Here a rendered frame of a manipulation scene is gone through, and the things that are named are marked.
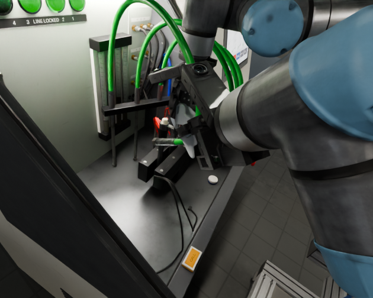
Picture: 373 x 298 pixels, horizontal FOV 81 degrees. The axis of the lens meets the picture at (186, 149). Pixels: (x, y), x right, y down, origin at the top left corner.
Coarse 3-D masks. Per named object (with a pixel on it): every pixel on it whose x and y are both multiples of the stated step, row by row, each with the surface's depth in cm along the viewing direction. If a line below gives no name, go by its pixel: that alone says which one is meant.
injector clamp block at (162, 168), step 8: (176, 136) 86; (152, 152) 76; (168, 152) 82; (176, 152) 78; (184, 152) 79; (144, 160) 72; (152, 160) 73; (168, 160) 74; (176, 160) 75; (184, 160) 83; (144, 168) 71; (152, 168) 74; (160, 168) 71; (168, 168) 71; (176, 168) 78; (184, 168) 88; (144, 176) 74; (152, 176) 78; (160, 176) 70; (168, 176) 73; (176, 176) 85; (160, 184) 72
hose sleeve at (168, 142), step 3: (159, 138) 53; (162, 138) 53; (165, 138) 52; (168, 138) 50; (171, 138) 49; (174, 138) 49; (177, 138) 49; (156, 141) 54; (159, 141) 53; (162, 141) 52; (165, 141) 51; (168, 141) 50; (171, 141) 49; (159, 144) 53; (162, 144) 52; (165, 144) 51; (168, 144) 50; (171, 144) 49; (174, 144) 48
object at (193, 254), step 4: (192, 248) 54; (192, 252) 53; (196, 252) 53; (188, 256) 52; (192, 256) 52; (196, 256) 53; (188, 260) 52; (192, 260) 52; (196, 260) 52; (188, 264) 51; (192, 264) 51; (188, 268) 51
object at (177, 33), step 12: (132, 0) 44; (144, 0) 41; (120, 12) 49; (168, 24) 38; (180, 36) 37; (108, 48) 58; (108, 60) 61; (192, 60) 37; (108, 72) 63; (108, 84) 66; (180, 144) 47
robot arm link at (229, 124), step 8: (248, 80) 21; (240, 88) 21; (232, 96) 22; (224, 104) 23; (232, 104) 21; (224, 112) 23; (232, 112) 21; (224, 120) 23; (232, 120) 21; (224, 128) 23; (232, 128) 22; (240, 128) 20; (224, 136) 24; (232, 136) 23; (240, 136) 21; (232, 144) 24; (240, 144) 23; (248, 144) 22
